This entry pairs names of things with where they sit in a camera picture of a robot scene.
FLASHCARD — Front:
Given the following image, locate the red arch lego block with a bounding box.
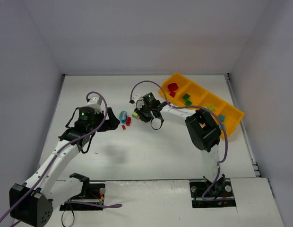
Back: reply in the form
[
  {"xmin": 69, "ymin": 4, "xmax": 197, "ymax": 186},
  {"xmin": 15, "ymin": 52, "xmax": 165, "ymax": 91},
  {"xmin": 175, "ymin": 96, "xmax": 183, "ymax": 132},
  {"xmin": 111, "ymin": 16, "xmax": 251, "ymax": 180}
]
[{"xmin": 169, "ymin": 91, "xmax": 176, "ymax": 97}]

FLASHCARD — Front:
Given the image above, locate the red square lego block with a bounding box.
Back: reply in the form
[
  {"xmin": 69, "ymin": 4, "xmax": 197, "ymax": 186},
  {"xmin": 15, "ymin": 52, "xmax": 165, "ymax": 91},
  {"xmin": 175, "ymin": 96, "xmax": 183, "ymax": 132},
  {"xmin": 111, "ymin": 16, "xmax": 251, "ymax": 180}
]
[{"xmin": 167, "ymin": 82, "xmax": 179, "ymax": 92}]

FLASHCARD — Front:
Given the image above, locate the small green lego brick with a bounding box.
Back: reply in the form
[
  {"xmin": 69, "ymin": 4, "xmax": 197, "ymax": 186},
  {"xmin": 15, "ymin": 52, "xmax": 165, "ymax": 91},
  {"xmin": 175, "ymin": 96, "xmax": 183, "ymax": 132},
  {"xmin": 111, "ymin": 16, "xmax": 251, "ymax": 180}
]
[{"xmin": 185, "ymin": 100, "xmax": 192, "ymax": 106}]

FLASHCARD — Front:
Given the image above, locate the teal blue lego brick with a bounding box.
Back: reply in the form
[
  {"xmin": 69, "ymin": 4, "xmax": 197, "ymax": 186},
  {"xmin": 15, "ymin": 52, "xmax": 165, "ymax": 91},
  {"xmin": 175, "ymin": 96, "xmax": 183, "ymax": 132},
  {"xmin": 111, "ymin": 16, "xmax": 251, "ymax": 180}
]
[{"xmin": 219, "ymin": 115, "xmax": 225, "ymax": 122}]

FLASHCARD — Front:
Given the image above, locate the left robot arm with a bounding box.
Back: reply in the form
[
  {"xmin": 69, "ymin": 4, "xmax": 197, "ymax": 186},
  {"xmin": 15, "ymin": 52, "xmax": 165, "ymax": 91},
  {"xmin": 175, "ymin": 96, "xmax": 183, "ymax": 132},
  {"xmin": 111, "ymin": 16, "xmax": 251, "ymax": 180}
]
[{"xmin": 9, "ymin": 106, "xmax": 120, "ymax": 227}]

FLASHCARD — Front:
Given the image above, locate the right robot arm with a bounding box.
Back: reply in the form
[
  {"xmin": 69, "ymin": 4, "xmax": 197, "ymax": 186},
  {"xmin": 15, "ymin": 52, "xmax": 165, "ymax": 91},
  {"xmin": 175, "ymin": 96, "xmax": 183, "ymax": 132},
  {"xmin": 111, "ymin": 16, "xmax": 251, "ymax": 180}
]
[{"xmin": 129, "ymin": 93, "xmax": 222, "ymax": 183}]

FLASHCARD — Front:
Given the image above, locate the green and lime lego stack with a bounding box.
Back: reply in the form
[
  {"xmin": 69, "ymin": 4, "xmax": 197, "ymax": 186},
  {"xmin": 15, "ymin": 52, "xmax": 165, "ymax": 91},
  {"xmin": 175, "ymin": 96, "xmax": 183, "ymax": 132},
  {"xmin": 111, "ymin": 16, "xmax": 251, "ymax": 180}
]
[{"xmin": 132, "ymin": 112, "xmax": 139, "ymax": 119}]

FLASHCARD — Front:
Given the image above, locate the yellow divided sorting tray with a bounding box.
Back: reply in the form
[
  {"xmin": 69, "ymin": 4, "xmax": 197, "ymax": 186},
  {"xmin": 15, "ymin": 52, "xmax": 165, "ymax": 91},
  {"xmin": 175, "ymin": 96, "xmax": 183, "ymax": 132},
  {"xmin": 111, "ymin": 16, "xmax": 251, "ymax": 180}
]
[{"xmin": 158, "ymin": 72, "xmax": 245, "ymax": 136}]

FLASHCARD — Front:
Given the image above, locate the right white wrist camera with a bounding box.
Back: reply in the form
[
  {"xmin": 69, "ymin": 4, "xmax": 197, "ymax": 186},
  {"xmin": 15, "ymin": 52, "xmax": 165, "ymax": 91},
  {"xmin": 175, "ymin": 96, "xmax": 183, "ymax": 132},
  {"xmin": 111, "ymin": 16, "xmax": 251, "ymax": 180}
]
[{"xmin": 129, "ymin": 94, "xmax": 145, "ymax": 110}]

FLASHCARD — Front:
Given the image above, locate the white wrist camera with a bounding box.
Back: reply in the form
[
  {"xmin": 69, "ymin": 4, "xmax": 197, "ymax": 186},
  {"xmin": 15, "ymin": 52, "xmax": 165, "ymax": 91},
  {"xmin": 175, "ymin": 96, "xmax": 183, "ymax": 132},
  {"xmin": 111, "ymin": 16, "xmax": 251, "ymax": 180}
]
[
  {"xmin": 87, "ymin": 96, "xmax": 102, "ymax": 114},
  {"xmin": 129, "ymin": 94, "xmax": 145, "ymax": 110}
]

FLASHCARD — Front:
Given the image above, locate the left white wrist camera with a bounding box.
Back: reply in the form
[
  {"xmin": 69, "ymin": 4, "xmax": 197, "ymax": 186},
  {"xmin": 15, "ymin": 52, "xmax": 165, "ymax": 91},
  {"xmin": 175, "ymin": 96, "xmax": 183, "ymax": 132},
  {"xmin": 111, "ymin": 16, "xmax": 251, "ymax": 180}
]
[{"xmin": 87, "ymin": 96, "xmax": 102, "ymax": 114}]

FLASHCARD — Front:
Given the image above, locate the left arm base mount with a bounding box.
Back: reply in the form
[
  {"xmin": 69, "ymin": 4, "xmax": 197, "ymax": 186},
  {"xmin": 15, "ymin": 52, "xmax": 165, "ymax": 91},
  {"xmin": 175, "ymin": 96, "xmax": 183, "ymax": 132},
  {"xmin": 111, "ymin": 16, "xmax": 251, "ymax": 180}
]
[{"xmin": 59, "ymin": 182, "xmax": 105, "ymax": 211}]

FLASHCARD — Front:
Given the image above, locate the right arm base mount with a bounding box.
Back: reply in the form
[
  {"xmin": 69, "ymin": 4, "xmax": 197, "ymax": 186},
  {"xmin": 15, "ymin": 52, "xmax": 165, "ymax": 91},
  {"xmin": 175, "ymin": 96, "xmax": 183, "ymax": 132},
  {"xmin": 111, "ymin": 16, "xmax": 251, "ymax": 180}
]
[{"xmin": 190, "ymin": 179, "xmax": 236, "ymax": 209}]

